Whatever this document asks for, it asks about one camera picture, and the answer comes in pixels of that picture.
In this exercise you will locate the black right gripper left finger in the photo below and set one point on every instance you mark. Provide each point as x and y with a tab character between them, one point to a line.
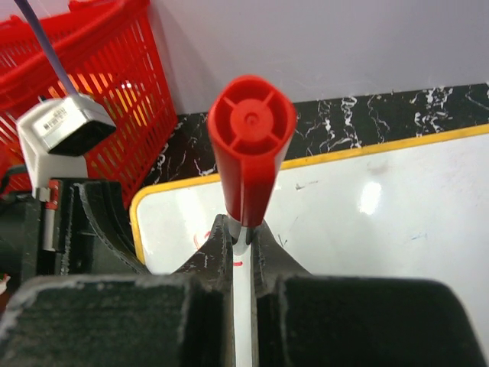
209	335

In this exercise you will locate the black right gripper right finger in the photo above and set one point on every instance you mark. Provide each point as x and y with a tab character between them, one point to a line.
284	321

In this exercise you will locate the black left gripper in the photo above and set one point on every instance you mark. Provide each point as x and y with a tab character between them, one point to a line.
37	235

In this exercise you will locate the red-capped whiteboard marker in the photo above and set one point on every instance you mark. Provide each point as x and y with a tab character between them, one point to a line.
250	125

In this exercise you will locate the yellow-framed whiteboard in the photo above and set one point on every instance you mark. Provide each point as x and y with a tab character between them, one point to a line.
414	208

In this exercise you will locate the red plastic shopping basket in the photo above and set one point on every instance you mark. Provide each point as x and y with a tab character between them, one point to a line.
108	52

